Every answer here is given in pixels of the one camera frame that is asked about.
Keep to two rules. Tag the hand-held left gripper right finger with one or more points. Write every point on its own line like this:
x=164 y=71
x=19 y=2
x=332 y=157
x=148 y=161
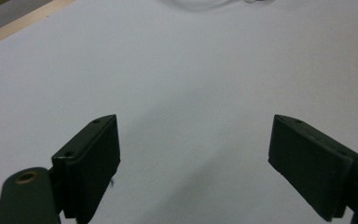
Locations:
x=310 y=168

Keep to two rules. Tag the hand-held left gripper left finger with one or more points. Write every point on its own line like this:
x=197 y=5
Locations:
x=87 y=168

